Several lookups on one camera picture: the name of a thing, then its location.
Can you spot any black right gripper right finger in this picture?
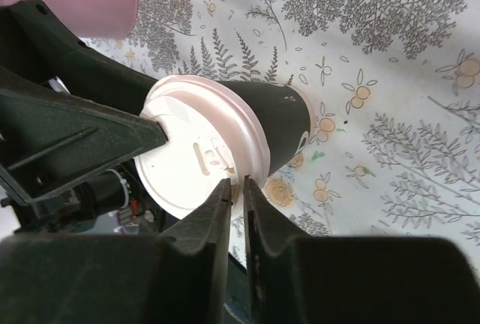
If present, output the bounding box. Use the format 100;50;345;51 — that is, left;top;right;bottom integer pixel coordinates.
243;178;479;323

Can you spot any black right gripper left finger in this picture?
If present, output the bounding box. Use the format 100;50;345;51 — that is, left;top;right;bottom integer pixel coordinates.
1;179;232;323

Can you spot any black paper coffee cup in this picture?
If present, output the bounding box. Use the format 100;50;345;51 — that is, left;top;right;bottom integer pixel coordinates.
221;81;314;175

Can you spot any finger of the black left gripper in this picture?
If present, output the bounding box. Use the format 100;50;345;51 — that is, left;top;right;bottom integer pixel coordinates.
1;0;156;114
1;68;167;204

